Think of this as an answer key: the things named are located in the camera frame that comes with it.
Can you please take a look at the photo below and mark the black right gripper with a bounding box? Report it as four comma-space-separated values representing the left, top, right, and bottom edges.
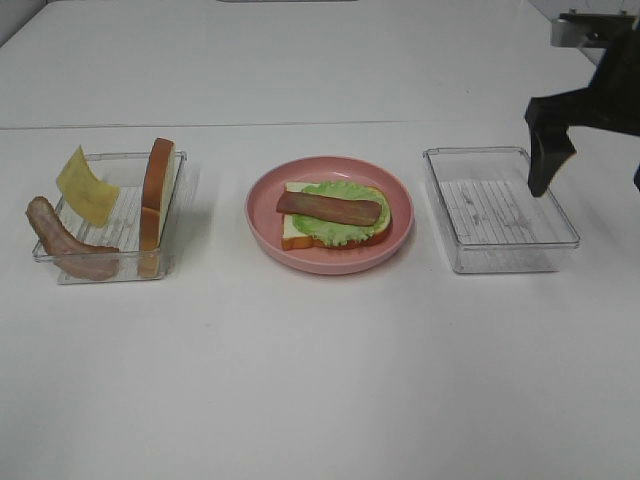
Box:
525, 31, 640, 197

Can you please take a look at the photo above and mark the bacon strip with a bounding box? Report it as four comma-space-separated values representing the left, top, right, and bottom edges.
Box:
276, 191, 382, 226
25, 196, 120, 281

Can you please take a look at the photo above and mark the green lettuce leaf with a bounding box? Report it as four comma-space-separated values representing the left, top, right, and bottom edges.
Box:
281, 180, 392, 250

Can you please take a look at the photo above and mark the bread slice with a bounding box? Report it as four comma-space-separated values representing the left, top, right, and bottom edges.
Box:
138, 138, 175, 278
276, 180, 392, 250

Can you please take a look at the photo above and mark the right clear plastic container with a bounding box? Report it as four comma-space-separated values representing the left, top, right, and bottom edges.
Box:
423, 146, 580, 275

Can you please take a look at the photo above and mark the clear plastic container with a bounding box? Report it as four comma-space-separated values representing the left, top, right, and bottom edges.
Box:
423, 146, 580, 275
32, 150, 197, 284

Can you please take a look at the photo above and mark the pink round plate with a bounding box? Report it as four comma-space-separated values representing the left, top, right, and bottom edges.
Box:
245, 156, 414, 275

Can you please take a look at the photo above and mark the left clear plastic container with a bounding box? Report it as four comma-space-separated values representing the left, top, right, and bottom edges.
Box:
32, 150, 197, 284

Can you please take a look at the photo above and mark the yellow cheese slice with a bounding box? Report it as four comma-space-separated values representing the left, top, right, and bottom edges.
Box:
56, 145, 120, 227

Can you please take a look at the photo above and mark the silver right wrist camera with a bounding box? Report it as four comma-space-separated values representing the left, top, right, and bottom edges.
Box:
550, 12, 639, 65

